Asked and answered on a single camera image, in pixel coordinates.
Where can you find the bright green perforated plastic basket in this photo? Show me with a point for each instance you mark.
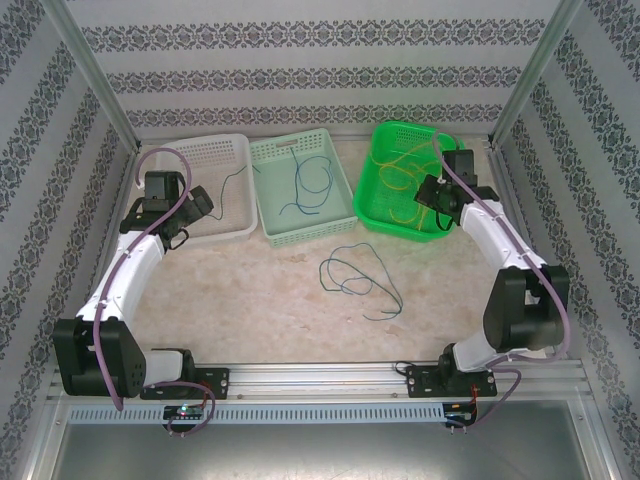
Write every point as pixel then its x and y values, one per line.
pixel 400 135

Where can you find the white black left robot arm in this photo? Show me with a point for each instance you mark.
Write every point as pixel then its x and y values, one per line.
pixel 130 270

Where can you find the white perforated plastic basket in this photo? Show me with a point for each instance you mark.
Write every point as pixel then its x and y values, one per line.
pixel 210 150

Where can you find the aluminium frame post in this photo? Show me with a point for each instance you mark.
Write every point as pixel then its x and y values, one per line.
pixel 95 75
pixel 533 75

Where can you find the small circuit board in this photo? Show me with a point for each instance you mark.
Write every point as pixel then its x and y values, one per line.
pixel 460 416
pixel 185 411

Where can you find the aluminium table side rail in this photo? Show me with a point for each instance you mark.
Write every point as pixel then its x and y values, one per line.
pixel 496 160
pixel 132 165

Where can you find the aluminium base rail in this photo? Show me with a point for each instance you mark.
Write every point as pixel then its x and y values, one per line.
pixel 310 382

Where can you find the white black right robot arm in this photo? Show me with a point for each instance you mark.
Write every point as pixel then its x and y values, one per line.
pixel 520 310

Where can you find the mint perforated plastic basket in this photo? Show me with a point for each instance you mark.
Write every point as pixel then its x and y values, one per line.
pixel 310 230

